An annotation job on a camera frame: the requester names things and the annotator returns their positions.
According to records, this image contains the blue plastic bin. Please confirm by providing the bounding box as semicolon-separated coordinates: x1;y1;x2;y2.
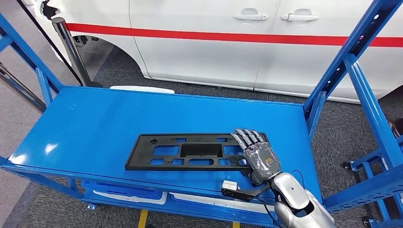
81;180;164;201

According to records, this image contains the white car red stripe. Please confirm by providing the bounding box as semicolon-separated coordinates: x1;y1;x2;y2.
23;0;403;105

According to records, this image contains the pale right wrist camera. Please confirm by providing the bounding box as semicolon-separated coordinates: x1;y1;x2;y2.
221;180;272;203

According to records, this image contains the blue metal shelf rack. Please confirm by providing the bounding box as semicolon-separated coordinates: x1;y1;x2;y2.
0;0;403;228

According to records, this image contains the blue wheeled shelf rack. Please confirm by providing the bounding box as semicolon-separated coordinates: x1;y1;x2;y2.
342;135;403;228

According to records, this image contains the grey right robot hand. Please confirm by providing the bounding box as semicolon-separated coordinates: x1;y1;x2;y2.
230;128;282;186

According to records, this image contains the black plastic panel part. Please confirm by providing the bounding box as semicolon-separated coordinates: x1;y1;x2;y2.
125;133;270;172

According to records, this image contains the chrome stanchion post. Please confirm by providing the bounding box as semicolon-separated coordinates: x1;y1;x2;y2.
51;17;103;88

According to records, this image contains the black camera cable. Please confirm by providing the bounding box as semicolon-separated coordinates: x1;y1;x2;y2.
254;195;279;228

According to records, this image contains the black stanchion belt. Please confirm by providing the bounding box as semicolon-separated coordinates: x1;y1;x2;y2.
16;0;84;86

